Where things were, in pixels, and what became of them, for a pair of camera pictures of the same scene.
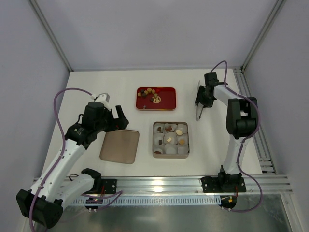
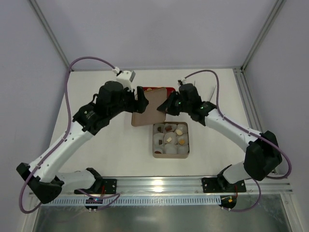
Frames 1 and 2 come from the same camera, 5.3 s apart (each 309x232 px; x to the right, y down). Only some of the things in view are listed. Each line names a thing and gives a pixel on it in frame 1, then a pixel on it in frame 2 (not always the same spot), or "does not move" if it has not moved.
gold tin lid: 119,146 -> 151,115
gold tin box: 171,139 does not move
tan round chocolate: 178,132 does not move
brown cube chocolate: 168,128 does not move
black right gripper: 200,99 -> 172,104
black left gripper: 115,119 -> 134,100
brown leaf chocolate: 182,142 does not move
